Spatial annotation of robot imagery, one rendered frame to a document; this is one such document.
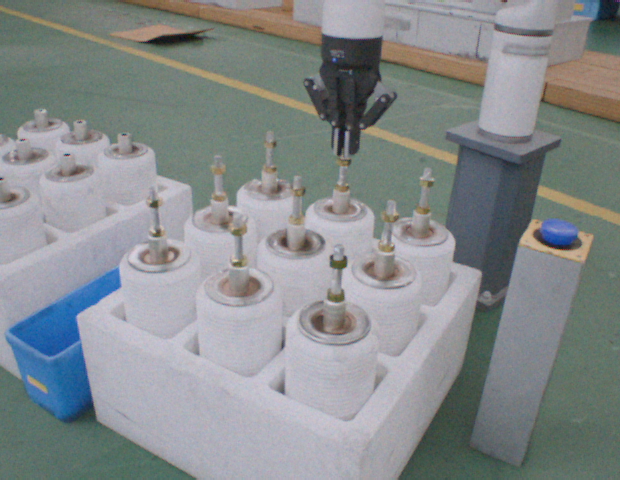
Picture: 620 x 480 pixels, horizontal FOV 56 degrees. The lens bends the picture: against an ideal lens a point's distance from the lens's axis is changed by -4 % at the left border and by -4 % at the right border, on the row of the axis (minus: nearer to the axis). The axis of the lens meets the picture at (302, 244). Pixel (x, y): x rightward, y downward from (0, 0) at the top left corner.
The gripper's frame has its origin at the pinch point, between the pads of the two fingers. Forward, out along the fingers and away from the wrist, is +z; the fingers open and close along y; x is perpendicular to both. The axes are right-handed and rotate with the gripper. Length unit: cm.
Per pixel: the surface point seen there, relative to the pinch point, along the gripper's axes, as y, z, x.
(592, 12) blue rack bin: -60, 31, 468
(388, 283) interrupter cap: 14.6, 9.6, -13.1
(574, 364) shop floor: 33, 35, 21
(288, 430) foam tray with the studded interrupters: 13.9, 18.6, -30.5
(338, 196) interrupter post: 0.2, 7.4, -1.2
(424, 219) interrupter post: 12.5, 7.4, 0.0
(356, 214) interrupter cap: 2.8, 9.6, -0.4
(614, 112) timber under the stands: 10, 33, 175
